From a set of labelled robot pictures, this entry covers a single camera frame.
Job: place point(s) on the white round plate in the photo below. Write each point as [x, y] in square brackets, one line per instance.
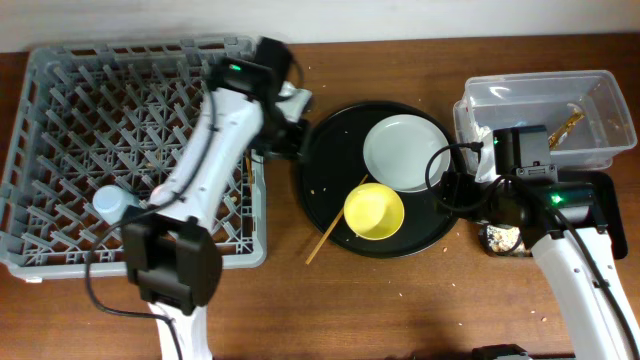
[397, 150]

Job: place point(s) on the light blue cup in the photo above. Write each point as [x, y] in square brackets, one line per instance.
[111, 202]

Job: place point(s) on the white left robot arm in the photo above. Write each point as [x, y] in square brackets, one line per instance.
[169, 251]

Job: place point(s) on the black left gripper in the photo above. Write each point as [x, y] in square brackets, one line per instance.
[290, 145]

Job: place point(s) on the peanut shell food scraps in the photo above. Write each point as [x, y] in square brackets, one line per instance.
[505, 241]

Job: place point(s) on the yellow bowl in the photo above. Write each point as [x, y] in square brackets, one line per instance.
[374, 211]

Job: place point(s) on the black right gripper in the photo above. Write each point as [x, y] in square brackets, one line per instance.
[453, 192]

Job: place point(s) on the black rectangular waste bin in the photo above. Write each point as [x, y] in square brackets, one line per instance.
[607, 210]

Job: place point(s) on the wooden chopstick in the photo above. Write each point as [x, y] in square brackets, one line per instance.
[336, 218]
[248, 163]

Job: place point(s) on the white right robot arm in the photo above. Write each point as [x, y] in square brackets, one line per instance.
[565, 230]

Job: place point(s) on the clear plastic waste bin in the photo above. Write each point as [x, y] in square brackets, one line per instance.
[550, 99]

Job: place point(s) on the brown snack wrapper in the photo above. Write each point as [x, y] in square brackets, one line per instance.
[557, 137]

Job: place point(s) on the grey dishwasher rack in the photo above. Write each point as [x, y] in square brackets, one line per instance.
[89, 116]

